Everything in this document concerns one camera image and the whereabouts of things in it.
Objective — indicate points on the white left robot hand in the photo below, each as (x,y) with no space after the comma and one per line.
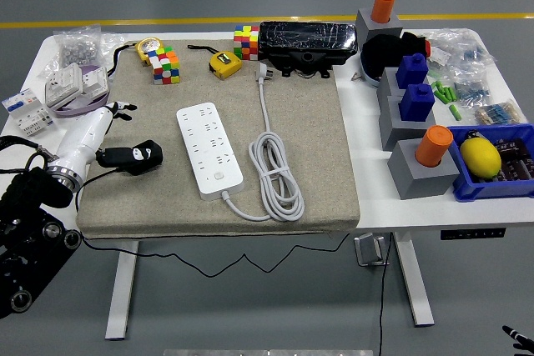
(87,135)

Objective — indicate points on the black-white right robot hand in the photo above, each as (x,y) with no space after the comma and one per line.
(515,334)

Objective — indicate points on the black plug adapter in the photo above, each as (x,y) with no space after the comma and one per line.
(154,164)

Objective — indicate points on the white power strip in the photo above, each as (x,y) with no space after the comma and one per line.
(204,143)

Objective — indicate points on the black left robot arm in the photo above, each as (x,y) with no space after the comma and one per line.
(25,193)

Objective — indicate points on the purple tape roll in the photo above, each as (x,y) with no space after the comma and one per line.
(79,109)

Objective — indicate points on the white circuit breaker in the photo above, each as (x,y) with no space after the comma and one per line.
(25,114)

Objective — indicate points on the clear bag of nuts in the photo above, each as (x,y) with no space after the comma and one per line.
(77,49)

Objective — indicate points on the empty clear plastic bag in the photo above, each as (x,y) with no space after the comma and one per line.
(112,45)

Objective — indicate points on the colourful twisted puzzle cube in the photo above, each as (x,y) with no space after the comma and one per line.
(166,70)

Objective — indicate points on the yellow round tape measure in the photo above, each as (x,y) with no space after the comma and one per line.
(148,47)

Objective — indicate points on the black table control panel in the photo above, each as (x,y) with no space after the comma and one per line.
(471,234)

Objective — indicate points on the white table leg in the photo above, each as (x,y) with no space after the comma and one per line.
(123,289)
(413,281)

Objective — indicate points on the blue plastic bin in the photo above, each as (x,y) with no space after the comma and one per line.
(475,191)

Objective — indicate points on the yellow square tape measure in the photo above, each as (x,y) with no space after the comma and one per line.
(225,65)

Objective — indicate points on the silver metal hook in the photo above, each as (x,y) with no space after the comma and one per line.
(367,249)

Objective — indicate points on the dark brown components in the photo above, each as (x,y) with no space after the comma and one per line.
(517,160)

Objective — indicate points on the yellow lemon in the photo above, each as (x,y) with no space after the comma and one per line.
(480,158)

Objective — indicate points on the grey block with round hole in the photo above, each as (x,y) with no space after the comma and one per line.
(417,183)
(367,26)

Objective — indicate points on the orange cylinder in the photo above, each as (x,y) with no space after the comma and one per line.
(383,6)
(434,145)

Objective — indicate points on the grey-brown mat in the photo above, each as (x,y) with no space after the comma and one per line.
(308,143)

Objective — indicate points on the single green cylinder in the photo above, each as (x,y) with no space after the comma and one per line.
(455,113)

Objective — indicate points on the grey block with square hole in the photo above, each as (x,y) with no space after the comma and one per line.
(386,85)
(392,126)

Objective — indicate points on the black foil-wrapped box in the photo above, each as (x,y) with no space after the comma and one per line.
(308,37)

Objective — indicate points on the bag of blue resistors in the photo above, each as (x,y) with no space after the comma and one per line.
(471,91)

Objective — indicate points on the blue square peg block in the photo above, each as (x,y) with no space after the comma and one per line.
(417,103)
(411,72)

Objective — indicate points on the pile of green cylinders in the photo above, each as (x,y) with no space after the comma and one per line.
(444,93)

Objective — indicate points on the small metal bit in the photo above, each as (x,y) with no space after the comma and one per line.
(355,77)

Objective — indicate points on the clear bag of parts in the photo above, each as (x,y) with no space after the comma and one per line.
(463,49)

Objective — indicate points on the red knob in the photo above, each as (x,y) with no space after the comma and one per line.
(427,48)

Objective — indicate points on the black cloth bundle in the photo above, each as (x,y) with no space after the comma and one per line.
(384,53)

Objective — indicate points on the white wall socket panel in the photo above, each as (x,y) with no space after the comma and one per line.
(62,85)
(96,81)

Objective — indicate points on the black mounting bracket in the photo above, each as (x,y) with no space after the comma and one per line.
(308,58)

